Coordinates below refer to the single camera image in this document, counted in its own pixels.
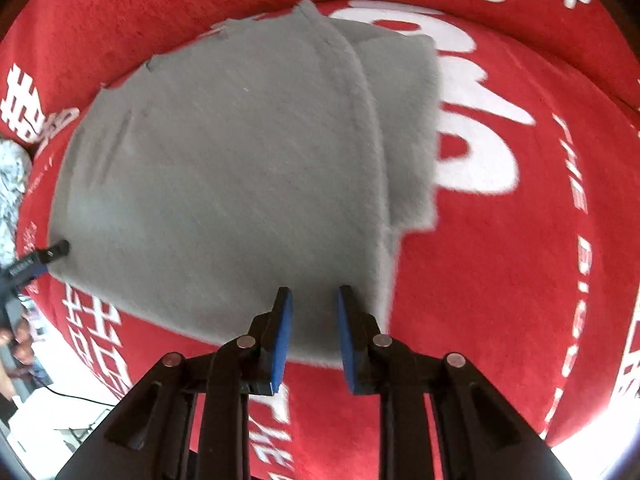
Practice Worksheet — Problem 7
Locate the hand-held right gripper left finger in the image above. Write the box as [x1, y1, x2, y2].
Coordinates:
[55, 286, 294, 480]

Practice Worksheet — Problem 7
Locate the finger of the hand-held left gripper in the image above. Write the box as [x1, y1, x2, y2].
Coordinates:
[34, 239, 71, 267]

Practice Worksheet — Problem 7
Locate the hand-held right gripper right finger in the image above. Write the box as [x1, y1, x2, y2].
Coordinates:
[336, 285, 576, 480]

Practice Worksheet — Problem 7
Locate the grey t-shirt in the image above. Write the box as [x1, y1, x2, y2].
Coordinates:
[49, 0, 442, 368]

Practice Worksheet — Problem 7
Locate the red printed sofa cover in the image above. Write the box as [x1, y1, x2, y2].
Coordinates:
[0, 0, 640, 480]

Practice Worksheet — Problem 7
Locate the black cable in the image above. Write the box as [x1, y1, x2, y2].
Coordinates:
[30, 372, 118, 407]

